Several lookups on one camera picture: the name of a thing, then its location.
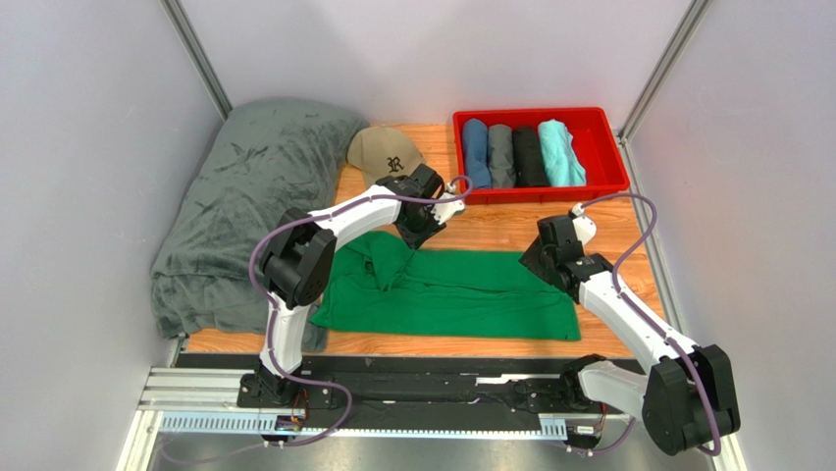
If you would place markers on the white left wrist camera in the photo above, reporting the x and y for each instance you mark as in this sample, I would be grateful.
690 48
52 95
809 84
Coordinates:
447 205

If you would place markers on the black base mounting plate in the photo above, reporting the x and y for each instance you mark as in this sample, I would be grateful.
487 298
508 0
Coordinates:
435 394

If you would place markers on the green t-shirt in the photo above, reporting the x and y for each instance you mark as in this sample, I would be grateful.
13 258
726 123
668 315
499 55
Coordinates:
379 285

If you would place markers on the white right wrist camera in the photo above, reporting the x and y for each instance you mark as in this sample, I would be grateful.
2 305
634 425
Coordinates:
585 228

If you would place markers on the tan baseball cap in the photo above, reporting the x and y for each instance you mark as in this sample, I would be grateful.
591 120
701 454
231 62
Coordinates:
380 151

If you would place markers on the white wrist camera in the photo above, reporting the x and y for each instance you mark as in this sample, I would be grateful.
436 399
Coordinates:
585 228
447 205

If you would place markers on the black rolled t-shirt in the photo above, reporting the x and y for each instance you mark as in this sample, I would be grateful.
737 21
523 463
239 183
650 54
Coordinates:
528 158

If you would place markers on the grey plush pillow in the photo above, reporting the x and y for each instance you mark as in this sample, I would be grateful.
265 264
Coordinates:
269 155

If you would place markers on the aluminium frame rail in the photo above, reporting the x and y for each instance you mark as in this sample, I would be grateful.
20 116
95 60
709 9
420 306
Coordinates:
188 419

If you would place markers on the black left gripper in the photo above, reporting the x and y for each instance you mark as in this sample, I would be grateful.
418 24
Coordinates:
416 241

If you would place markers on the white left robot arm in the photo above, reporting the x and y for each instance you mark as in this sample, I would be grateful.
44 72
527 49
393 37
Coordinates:
291 267

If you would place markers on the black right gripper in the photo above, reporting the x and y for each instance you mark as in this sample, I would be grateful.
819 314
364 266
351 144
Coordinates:
539 262

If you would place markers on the grey rolled t-shirt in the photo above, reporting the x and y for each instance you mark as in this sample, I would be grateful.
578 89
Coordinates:
500 157

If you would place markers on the blue rolled t-shirt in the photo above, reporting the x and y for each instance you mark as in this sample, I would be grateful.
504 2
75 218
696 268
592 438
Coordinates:
475 141

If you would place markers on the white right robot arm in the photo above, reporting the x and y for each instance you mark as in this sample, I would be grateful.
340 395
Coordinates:
685 394

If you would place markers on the turquoise rolled t-shirt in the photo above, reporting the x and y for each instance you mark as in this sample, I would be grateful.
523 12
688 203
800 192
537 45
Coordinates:
562 166

